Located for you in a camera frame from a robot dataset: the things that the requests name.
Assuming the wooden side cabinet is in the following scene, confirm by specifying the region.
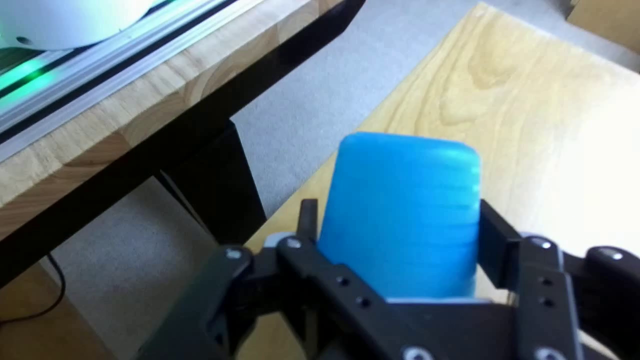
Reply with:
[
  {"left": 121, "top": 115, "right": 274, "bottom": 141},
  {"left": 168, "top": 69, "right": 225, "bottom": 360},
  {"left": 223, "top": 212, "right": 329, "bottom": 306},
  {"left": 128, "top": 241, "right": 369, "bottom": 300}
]
[{"left": 565, "top": 0, "right": 640, "bottom": 56}]

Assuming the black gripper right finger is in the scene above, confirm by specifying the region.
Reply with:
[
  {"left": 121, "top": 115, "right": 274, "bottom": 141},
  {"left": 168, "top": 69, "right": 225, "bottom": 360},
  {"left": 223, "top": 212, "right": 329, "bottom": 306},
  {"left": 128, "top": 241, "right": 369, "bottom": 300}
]
[{"left": 478, "top": 199, "right": 640, "bottom": 360}]

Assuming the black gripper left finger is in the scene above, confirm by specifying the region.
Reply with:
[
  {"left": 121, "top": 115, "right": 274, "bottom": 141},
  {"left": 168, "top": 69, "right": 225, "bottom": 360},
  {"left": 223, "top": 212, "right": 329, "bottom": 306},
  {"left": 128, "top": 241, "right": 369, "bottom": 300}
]
[{"left": 135, "top": 199, "right": 428, "bottom": 360}]

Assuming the black floor cable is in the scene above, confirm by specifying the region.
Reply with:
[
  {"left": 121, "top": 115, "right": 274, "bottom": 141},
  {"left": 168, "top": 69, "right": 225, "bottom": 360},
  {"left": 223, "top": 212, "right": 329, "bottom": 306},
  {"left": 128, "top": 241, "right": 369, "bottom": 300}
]
[{"left": 0, "top": 253, "right": 68, "bottom": 329}]

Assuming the wooden workbench black frame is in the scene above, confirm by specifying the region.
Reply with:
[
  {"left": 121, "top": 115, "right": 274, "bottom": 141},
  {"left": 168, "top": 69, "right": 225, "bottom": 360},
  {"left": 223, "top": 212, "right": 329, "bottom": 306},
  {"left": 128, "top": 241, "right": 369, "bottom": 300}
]
[{"left": 0, "top": 0, "right": 367, "bottom": 290}]

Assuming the blue plastic cup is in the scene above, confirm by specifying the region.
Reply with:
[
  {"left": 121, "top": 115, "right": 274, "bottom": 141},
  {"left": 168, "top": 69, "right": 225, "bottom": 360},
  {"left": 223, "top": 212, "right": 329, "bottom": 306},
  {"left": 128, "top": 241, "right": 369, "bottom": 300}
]
[{"left": 318, "top": 131, "right": 484, "bottom": 303}]

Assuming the aluminium rail frame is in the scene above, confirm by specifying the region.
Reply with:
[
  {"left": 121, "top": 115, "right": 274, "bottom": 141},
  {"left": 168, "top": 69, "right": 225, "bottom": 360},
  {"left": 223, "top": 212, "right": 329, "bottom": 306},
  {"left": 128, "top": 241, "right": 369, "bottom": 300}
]
[{"left": 0, "top": 0, "right": 267, "bottom": 146}]

